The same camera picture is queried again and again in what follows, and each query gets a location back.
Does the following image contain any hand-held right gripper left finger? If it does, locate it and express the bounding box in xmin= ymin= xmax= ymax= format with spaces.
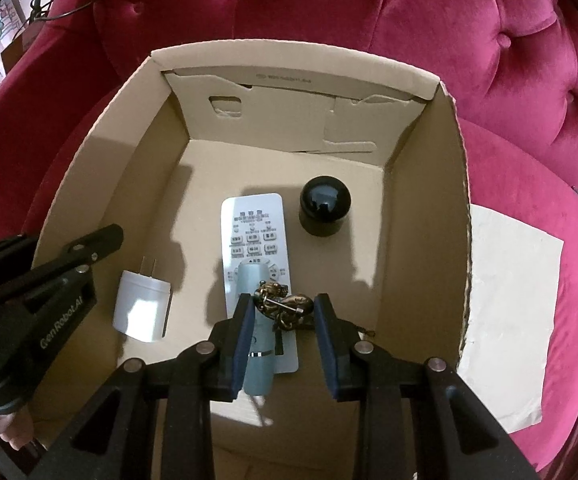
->
xmin=39 ymin=292 xmax=257 ymax=480

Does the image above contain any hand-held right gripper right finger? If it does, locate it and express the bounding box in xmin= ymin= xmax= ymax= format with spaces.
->
xmin=313 ymin=292 xmax=540 ymax=480

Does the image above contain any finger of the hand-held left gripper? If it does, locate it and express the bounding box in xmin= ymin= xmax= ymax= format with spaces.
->
xmin=0 ymin=224 xmax=124 ymax=307
xmin=0 ymin=234 xmax=37 ymax=282

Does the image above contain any light blue tube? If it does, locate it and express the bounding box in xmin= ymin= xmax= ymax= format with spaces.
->
xmin=236 ymin=262 xmax=276 ymax=396

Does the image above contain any bronze figure keychain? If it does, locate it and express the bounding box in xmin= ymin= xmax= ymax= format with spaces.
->
xmin=251 ymin=282 xmax=376 ymax=338

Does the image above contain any white wall charger plug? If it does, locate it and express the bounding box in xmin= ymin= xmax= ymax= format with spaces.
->
xmin=112 ymin=257 xmax=173 ymax=344

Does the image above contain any cardboard box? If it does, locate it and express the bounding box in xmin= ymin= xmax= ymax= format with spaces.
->
xmin=24 ymin=40 xmax=473 ymax=480

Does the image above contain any black domed cylinder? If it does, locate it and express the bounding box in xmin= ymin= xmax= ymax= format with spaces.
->
xmin=297 ymin=175 xmax=353 ymax=237

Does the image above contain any white remote control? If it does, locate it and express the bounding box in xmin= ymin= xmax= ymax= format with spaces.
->
xmin=220 ymin=192 xmax=301 ymax=374

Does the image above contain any white paper sheet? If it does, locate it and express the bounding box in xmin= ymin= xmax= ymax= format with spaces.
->
xmin=456 ymin=202 xmax=565 ymax=434

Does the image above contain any pink tufted velvet sofa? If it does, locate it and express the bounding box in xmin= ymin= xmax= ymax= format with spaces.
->
xmin=0 ymin=0 xmax=578 ymax=480

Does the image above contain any black cable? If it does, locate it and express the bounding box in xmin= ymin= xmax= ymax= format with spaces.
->
xmin=28 ymin=0 xmax=100 ymax=25

